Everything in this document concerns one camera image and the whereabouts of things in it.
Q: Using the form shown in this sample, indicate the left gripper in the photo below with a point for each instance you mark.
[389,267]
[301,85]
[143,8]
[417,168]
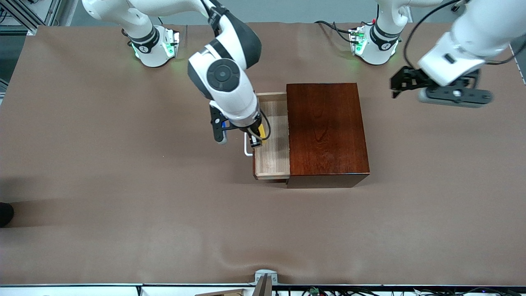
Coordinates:
[414,78]

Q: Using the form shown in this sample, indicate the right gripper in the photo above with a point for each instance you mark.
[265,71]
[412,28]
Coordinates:
[255,127]

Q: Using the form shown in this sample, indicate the yellow block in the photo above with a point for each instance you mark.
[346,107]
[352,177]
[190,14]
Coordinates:
[262,133]

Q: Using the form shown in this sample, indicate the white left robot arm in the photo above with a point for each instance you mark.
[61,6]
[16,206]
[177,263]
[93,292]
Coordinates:
[485,24]

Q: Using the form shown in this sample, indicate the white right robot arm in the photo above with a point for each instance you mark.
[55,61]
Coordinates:
[226,90]

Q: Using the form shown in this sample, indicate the dark brown wooden cabinet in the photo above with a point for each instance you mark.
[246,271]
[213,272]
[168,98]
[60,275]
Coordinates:
[328,139]

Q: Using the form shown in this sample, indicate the brown table mat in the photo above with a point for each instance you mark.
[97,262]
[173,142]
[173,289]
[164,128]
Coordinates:
[164,205]

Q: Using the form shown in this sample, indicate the light wooden board piece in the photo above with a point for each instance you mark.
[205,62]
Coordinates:
[222,292]

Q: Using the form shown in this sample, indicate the grey metal clamp bracket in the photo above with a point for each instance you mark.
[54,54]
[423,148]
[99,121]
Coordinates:
[265,277]

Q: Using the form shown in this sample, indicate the aluminium frame with diagonal struts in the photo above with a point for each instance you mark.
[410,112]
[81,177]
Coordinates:
[24,18]

